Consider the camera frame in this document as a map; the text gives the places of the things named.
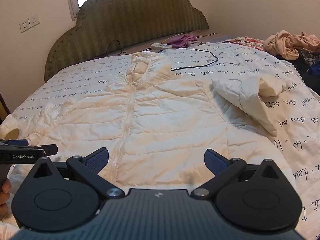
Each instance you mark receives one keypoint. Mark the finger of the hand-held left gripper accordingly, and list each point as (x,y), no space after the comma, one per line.
(17,143)
(48,149)

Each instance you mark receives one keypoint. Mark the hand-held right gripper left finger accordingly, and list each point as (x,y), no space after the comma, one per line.
(96,160)

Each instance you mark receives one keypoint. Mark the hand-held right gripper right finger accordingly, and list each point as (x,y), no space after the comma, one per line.
(217,162)

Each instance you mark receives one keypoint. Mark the white puffer jacket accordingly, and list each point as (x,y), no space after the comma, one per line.
(162,120)

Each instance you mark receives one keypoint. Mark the dark blue clothes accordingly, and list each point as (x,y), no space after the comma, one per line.
(307,70)

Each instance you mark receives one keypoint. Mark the pink clothes pile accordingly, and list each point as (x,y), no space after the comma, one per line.
(287,45)

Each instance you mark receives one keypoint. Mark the person's left hand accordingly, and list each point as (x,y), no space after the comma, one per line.
(5,192)

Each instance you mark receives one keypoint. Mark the bed with printed sheet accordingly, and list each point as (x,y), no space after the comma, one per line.
(295,120)

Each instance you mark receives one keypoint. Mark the floral cloth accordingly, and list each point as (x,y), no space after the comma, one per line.
(246,42)

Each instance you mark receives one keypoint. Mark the purple cloth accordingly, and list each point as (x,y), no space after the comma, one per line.
(182,40)

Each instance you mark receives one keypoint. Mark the white power strip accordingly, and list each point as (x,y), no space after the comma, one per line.
(161,46)

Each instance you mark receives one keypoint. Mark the green padded headboard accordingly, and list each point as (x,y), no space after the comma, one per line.
(125,25)

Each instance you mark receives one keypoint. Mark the white wall socket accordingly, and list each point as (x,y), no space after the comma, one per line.
(24,27)
(34,21)

